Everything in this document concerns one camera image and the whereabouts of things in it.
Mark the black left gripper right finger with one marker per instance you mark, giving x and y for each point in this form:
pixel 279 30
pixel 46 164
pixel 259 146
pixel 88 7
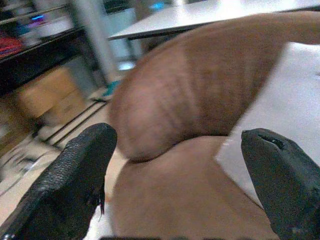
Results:
pixel 287 180

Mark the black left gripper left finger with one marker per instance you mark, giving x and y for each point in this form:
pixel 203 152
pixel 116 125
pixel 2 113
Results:
pixel 62 180

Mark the grey rectangular pillow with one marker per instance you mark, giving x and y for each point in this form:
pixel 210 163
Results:
pixel 287 100

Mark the brown round fabric sofa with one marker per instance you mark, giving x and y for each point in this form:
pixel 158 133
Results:
pixel 187 87

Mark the brown cardboard box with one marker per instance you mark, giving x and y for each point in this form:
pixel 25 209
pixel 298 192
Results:
pixel 50 95

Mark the black metal storage shelf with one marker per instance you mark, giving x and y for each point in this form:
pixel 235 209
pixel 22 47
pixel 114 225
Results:
pixel 37 57

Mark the white table with black legs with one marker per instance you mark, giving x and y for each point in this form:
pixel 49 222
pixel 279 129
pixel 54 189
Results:
pixel 200 15

